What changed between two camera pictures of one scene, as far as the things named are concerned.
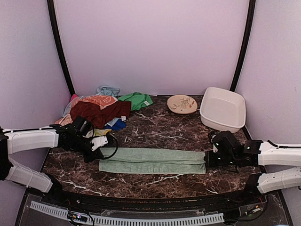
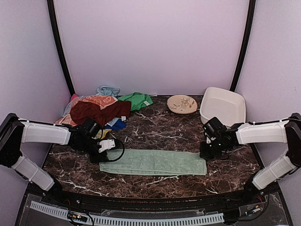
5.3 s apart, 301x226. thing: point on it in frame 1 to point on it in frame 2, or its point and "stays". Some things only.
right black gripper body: x=226 y=159 to x=214 y=150
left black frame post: x=53 y=18 stays
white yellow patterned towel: x=100 y=132 stays
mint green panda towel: x=152 y=161 stays
